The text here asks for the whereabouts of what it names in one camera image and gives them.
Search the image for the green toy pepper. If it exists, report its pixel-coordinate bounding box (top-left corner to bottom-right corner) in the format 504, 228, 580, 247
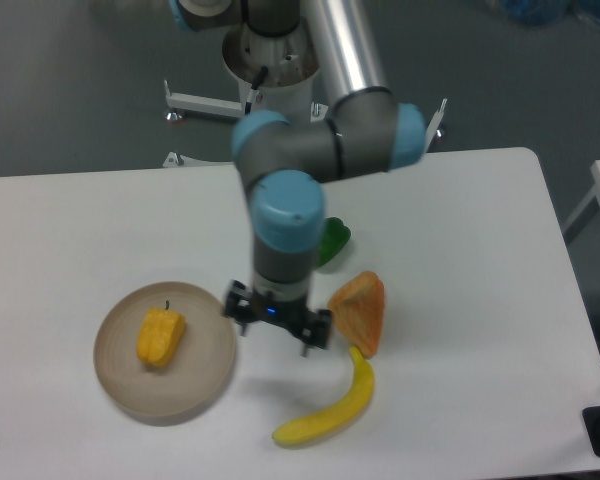
316, 217, 351, 268

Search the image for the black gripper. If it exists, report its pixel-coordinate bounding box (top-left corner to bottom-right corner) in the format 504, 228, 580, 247
223, 277, 332, 358

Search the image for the yellow toy banana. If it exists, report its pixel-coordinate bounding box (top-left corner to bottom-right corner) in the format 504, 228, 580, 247
271, 346, 375, 447

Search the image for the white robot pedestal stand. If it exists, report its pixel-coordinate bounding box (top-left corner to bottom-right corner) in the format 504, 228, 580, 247
164, 1, 444, 181

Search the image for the beige round plate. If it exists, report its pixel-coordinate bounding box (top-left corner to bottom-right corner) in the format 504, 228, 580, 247
93, 282, 236, 425

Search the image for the yellow toy pepper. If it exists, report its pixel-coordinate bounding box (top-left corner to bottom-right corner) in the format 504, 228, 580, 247
136, 301, 186, 368

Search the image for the black cable on pedestal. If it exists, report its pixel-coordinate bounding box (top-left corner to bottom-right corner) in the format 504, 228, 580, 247
243, 64, 269, 121

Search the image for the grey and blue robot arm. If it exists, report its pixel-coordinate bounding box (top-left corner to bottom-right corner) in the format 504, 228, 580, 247
170, 1, 427, 349

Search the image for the orange triangular toy pastry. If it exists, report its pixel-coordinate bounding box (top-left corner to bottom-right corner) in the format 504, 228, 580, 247
327, 271, 385, 359

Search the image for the blue bag in background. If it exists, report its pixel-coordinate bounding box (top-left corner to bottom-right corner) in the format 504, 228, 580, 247
488, 0, 600, 29

